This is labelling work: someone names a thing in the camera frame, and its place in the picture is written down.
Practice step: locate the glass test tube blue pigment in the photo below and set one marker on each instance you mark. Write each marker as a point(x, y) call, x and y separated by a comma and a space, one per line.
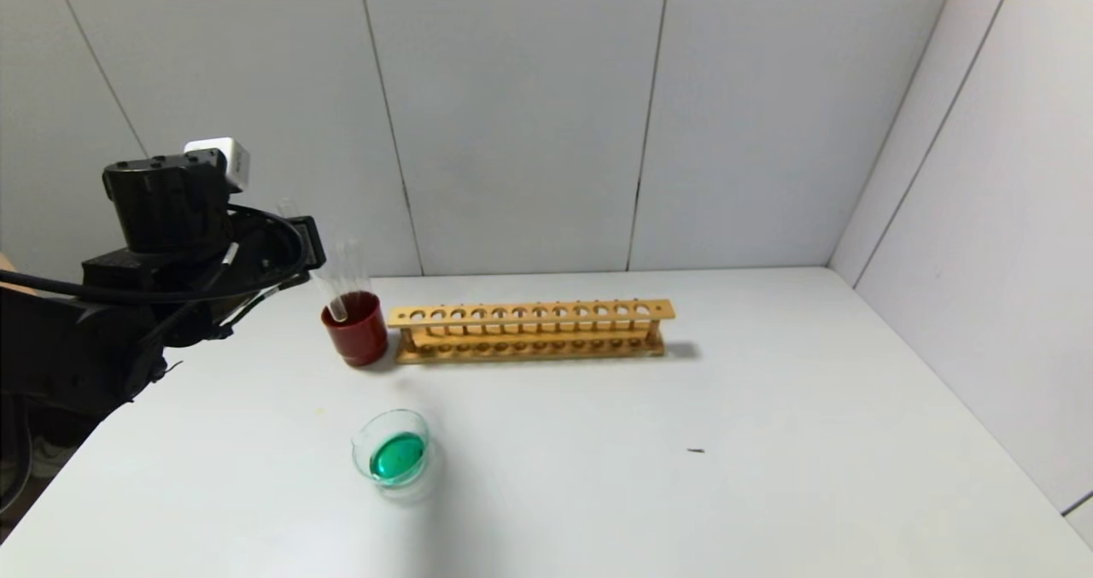
point(346, 266)

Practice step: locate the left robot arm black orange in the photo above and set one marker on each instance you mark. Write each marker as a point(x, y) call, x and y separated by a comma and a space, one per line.
point(102, 305)

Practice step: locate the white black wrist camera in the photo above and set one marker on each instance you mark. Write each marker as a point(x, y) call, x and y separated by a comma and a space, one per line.
point(224, 158)

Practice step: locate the wooden test tube rack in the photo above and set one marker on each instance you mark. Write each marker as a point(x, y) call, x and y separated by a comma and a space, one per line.
point(529, 312)

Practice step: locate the dark red cup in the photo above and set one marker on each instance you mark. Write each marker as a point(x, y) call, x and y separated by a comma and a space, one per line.
point(363, 339)

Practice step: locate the clear glass dish with spout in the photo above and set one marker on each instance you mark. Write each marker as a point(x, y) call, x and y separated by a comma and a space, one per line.
point(401, 458)

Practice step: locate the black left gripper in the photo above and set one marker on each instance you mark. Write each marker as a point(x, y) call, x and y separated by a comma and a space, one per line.
point(311, 243)

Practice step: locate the glass test tube yellow pigment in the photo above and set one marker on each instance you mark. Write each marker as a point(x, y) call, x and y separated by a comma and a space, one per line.
point(329, 292)

